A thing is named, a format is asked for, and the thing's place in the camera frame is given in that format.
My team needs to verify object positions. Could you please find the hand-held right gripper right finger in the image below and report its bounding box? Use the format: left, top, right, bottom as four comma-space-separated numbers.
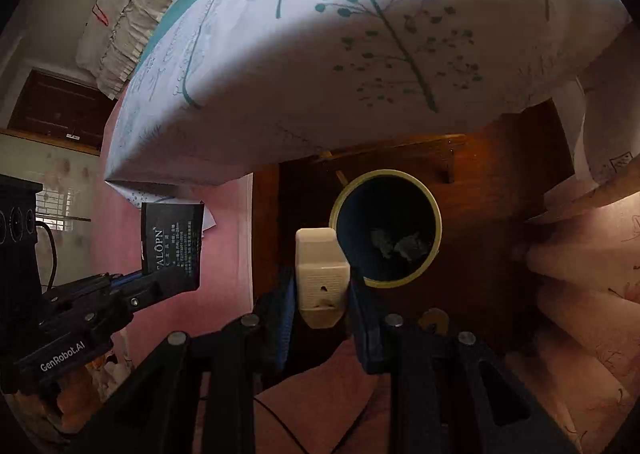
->
347, 274, 581, 454

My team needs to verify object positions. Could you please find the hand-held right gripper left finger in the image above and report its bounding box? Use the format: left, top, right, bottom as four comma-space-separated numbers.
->
65, 264, 301, 454

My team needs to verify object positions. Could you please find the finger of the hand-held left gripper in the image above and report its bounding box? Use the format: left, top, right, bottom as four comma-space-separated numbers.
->
117, 279, 171, 311
100, 270, 151, 291

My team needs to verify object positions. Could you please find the cream plastic plug-in device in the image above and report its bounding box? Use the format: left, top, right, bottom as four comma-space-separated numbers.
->
295, 228, 351, 330

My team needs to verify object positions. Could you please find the black printed packet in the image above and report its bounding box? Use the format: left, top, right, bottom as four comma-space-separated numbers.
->
140, 202, 205, 292

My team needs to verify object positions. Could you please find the blue bin with yellow rim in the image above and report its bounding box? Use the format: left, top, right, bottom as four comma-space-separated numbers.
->
328, 170, 443, 289

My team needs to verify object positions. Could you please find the person's left hand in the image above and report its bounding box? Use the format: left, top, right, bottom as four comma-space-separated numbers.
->
54, 364, 101, 436

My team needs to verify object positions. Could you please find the yellow slipper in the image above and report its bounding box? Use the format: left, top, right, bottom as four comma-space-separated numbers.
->
419, 308, 449, 335

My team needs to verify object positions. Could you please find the crumpled grey paper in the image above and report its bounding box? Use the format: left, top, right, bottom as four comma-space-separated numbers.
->
371, 229, 397, 260
395, 233, 434, 263

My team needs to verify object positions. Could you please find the brown wooden door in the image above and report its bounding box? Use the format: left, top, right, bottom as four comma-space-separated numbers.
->
7, 68, 117, 155

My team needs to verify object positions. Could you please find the pink floral curtain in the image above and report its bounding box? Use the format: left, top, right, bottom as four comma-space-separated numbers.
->
520, 59, 640, 454

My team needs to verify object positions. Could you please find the table with tree-print cloth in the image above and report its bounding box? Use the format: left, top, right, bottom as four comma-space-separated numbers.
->
102, 0, 632, 207

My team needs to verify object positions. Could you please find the furniture under lace cover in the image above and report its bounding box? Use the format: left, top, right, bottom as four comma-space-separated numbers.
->
75, 0, 190, 100

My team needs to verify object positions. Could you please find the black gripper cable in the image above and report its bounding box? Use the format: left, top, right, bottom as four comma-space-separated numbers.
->
36, 221, 59, 291

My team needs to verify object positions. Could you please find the thin black cable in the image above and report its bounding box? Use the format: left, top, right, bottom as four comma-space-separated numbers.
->
252, 396, 312, 454

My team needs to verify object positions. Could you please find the wooden table frame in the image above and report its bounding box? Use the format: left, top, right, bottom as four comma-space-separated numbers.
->
310, 133, 469, 185

